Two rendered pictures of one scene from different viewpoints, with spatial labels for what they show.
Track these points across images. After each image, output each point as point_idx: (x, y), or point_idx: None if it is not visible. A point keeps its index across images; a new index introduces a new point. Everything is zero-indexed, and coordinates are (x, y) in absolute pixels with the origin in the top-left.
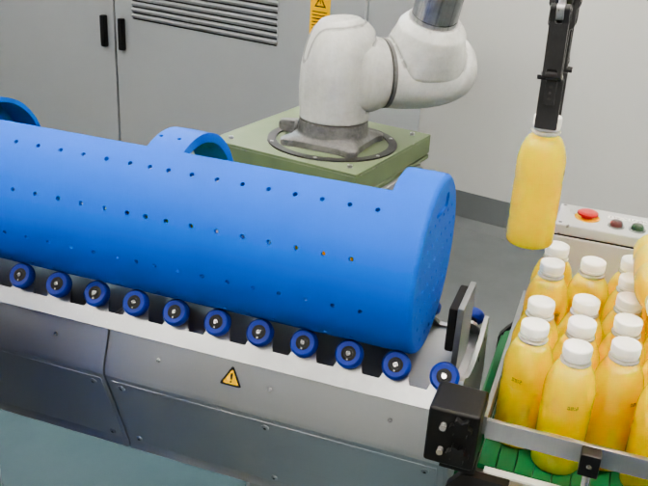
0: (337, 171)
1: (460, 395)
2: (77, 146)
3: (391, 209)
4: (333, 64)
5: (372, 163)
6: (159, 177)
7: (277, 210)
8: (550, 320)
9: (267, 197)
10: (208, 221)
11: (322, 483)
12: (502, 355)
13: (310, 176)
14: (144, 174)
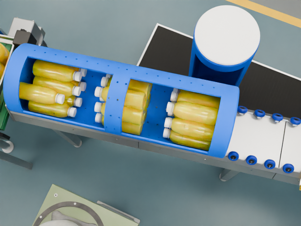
0: (62, 188)
1: (21, 38)
2: (161, 78)
3: (29, 49)
4: (55, 220)
5: (44, 205)
6: (122, 66)
7: (73, 54)
8: None
9: (77, 57)
10: (101, 58)
11: None
12: (4, 73)
13: (59, 61)
14: (129, 67)
